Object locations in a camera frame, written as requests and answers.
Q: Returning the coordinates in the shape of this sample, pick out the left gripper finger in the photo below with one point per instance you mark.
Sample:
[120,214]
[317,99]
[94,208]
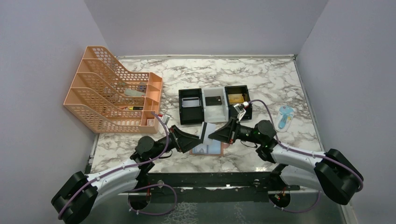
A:
[187,146]
[184,136]

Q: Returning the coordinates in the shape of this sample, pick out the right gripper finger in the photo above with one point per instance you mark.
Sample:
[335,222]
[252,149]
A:
[223,139]
[224,133]

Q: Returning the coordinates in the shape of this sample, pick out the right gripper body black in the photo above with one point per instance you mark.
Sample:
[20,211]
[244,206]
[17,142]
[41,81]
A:
[233,131]

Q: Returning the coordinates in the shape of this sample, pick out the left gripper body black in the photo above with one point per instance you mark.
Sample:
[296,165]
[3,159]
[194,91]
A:
[175,139]

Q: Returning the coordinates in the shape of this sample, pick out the silver VIP card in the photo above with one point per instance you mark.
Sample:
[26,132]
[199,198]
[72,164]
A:
[200,149]

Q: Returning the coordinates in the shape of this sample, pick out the brown leather card holder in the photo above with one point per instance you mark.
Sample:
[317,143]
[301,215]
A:
[216,148]

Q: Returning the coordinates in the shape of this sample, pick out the silver magnetic stripe card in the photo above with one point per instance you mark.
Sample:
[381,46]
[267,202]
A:
[206,129]

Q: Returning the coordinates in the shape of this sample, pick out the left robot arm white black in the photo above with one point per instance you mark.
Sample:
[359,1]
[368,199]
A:
[81,193]

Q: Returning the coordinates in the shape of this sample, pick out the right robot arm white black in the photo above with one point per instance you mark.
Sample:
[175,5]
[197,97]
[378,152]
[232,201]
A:
[329,172]

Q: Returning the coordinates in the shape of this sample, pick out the gold card in tray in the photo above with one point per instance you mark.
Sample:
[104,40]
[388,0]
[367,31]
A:
[235,99]

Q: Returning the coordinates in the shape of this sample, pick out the black card in tray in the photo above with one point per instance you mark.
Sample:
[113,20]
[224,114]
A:
[213,101]

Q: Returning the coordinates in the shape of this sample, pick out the silver card in tray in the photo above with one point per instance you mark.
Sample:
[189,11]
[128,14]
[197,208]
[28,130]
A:
[191,102]

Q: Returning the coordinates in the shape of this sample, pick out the black left sorting tray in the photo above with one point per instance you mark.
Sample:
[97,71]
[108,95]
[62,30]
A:
[191,110]

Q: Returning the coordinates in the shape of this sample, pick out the black sorting tray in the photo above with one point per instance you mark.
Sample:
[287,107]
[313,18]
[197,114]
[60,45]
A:
[241,89]
[191,110]

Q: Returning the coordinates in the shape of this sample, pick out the white middle sorting tray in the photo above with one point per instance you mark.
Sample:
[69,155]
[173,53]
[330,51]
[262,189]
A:
[215,114]

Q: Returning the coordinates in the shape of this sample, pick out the black right sorting tray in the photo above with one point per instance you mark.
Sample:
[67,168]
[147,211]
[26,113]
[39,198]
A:
[241,89]

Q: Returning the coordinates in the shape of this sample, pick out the blue packaged item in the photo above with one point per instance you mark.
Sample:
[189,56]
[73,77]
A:
[284,118]

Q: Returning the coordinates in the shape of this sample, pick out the yellow marker in rack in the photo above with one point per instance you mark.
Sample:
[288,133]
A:
[132,108]

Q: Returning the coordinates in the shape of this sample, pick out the grey item in rack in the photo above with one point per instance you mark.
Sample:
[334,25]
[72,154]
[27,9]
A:
[132,93]

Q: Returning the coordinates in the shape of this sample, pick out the orange plastic file rack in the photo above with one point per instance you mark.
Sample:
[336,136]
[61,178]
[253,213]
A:
[97,92]

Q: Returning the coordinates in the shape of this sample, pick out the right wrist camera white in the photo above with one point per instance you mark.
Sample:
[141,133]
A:
[241,109]

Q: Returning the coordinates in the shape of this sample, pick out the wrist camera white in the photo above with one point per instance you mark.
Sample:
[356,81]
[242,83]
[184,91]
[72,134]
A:
[164,118]
[241,109]

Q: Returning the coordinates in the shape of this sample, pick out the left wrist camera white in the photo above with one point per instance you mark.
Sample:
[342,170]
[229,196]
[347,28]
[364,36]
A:
[164,118]

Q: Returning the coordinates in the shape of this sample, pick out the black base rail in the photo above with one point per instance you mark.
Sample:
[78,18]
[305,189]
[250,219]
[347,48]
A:
[200,188]

